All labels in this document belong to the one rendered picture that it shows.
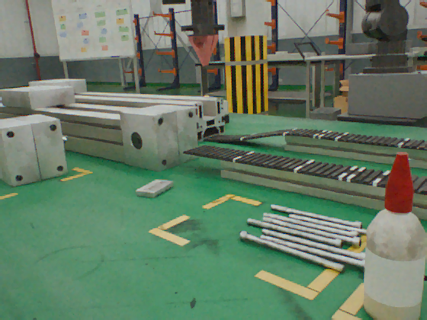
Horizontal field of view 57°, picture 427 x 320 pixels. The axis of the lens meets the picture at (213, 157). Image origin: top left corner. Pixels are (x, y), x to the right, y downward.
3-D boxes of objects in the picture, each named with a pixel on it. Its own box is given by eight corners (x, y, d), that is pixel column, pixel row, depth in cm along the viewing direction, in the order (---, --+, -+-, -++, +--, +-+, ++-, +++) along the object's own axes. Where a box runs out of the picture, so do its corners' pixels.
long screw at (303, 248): (371, 269, 33) (372, 259, 33) (368, 274, 33) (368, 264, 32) (264, 240, 40) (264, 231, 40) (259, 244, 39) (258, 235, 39)
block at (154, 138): (207, 155, 74) (204, 104, 71) (158, 171, 65) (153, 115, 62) (174, 149, 79) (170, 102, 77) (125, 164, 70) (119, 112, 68)
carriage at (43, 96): (77, 113, 97) (73, 86, 95) (33, 120, 89) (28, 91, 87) (46, 110, 107) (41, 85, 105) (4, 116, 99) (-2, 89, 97)
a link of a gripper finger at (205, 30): (182, 67, 100) (180, 28, 97) (201, 65, 105) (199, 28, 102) (202, 66, 95) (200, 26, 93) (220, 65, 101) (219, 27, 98)
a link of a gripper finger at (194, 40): (189, 66, 101) (187, 28, 99) (207, 65, 107) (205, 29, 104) (209, 65, 97) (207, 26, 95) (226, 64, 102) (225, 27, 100)
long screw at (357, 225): (363, 229, 41) (363, 220, 40) (359, 233, 40) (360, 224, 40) (274, 209, 47) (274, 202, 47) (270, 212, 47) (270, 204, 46)
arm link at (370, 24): (406, 46, 101) (395, 47, 106) (409, 4, 98) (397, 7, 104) (371, 47, 100) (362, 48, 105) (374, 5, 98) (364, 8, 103)
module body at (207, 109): (225, 133, 91) (223, 97, 89) (196, 142, 84) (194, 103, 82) (54, 113, 142) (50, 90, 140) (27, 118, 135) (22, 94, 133)
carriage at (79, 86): (88, 100, 126) (85, 78, 125) (56, 104, 118) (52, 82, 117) (62, 98, 137) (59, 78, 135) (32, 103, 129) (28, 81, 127)
